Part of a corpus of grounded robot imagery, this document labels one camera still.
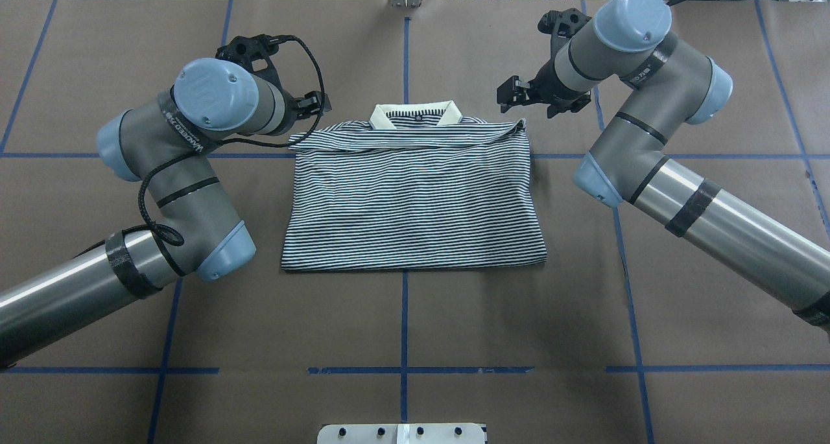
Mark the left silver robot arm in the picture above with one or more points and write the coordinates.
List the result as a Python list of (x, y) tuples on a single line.
[(163, 145)]

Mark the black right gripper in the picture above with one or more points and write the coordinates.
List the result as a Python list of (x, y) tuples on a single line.
[(546, 86)]

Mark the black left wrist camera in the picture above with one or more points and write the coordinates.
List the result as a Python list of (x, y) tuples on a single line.
[(254, 54)]

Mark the blue white striped polo shirt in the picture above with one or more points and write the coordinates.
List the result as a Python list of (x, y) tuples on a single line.
[(419, 186)]

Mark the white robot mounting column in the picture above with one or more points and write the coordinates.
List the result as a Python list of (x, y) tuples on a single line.
[(452, 432)]

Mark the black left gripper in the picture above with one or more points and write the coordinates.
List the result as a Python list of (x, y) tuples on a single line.
[(299, 106)]

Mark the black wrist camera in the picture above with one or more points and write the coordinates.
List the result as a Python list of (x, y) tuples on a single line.
[(254, 54), (561, 27)]

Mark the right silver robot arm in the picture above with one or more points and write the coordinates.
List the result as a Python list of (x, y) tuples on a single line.
[(673, 87)]

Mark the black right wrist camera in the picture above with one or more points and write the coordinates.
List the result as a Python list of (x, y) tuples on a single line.
[(561, 27)]

